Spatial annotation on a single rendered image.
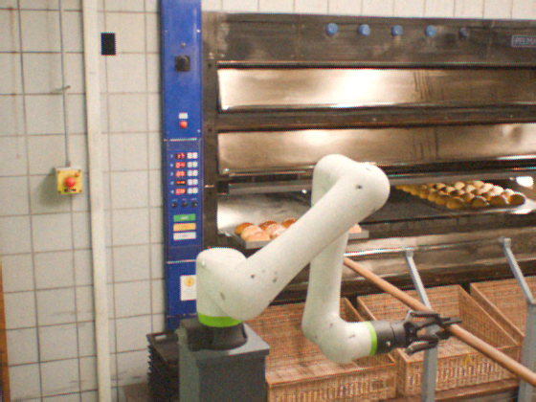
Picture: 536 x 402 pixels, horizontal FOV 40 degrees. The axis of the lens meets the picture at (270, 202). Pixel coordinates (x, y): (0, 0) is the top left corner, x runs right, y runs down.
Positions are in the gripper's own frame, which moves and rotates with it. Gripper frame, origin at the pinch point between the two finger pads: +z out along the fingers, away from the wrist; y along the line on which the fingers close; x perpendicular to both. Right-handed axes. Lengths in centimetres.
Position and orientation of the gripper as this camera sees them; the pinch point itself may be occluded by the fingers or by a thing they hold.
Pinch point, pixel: (449, 326)
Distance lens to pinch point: 219.0
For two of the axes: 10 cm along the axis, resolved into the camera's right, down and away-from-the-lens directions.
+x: 3.6, 2.1, -9.1
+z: 9.3, -0.6, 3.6
